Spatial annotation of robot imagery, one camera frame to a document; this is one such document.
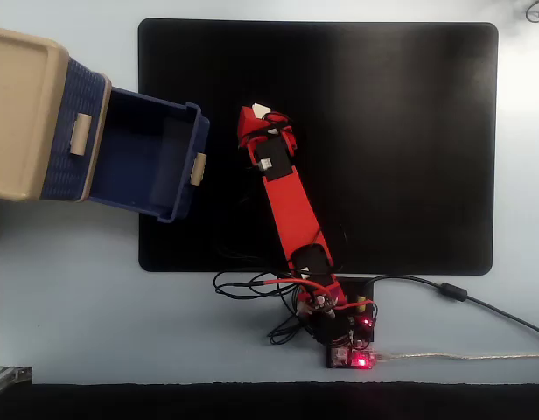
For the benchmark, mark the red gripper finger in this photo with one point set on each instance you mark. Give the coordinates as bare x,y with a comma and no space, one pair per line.
247,122
278,119

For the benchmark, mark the controller board with LEDs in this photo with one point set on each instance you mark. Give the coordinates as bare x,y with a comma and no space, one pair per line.
361,359

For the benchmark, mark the red robot arm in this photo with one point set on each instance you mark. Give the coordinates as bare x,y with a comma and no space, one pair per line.
296,214

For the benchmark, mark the beige drawer cabinet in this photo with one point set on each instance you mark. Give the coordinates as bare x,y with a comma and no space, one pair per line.
16,114

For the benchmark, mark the aluminium profile rail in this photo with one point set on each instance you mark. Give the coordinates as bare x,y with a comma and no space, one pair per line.
7,377

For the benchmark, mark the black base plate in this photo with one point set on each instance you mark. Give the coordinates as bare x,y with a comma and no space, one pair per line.
354,289

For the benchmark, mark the black rectangular mat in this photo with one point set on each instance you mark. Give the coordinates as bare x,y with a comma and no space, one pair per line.
405,153

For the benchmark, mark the white toy block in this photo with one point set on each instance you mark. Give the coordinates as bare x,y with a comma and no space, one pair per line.
260,108

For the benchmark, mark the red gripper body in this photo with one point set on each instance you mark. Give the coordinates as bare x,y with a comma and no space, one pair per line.
276,132

